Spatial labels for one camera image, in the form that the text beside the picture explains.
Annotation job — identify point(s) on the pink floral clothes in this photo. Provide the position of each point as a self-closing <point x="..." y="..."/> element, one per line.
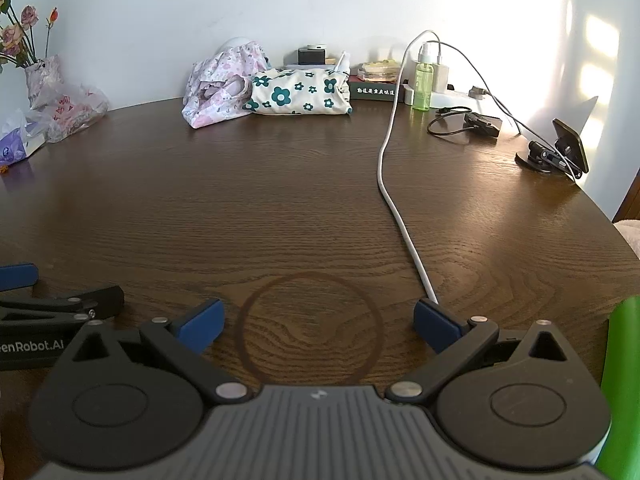
<point x="220" y="90"/>

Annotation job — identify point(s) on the small dark box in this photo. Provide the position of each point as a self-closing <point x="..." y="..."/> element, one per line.
<point x="311" y="56"/>

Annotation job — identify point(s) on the green plastic part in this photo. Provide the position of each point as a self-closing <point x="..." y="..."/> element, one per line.
<point x="620" y="385"/>

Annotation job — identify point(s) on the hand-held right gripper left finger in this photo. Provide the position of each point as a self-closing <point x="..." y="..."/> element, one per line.
<point x="205" y="325"/>

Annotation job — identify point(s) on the black phone holder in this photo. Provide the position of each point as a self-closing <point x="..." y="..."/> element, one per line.
<point x="542" y="157"/>

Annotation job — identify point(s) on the green spray bottle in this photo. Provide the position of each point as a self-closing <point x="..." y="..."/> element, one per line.
<point x="422" y="87"/>

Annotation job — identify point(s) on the yellow packet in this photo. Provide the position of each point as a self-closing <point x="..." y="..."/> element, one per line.
<point x="380" y="71"/>

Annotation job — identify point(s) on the purple tissue pack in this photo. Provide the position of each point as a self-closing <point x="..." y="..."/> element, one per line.
<point x="15" y="145"/>

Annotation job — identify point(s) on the white power strip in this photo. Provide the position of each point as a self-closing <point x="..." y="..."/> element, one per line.
<point x="457" y="98"/>

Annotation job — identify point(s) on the white charger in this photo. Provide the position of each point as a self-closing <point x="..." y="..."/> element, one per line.
<point x="440" y="77"/>

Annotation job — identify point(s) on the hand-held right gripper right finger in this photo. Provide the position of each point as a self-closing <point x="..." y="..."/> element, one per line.
<point x="435" y="325"/>

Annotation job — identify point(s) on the white teal floral clothes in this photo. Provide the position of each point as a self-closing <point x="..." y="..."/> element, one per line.
<point x="300" y="92"/>

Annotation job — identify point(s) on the clear plastic bag red print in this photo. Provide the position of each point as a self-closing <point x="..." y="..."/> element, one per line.
<point x="75" y="110"/>

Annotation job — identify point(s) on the white slender tool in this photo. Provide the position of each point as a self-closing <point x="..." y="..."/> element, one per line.
<point x="342" y="62"/>

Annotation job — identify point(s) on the pink flower bouquet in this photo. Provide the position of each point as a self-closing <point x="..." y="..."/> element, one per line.
<point x="27" y="15"/>

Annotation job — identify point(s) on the plastic wrapped vase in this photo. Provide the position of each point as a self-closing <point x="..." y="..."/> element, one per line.
<point x="42" y="80"/>

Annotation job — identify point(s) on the black phone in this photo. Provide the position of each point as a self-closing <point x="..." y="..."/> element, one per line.
<point x="570" y="145"/>

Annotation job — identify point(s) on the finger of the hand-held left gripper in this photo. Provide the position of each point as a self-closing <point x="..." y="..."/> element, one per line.
<point x="100" y="300"/>
<point x="17" y="277"/>

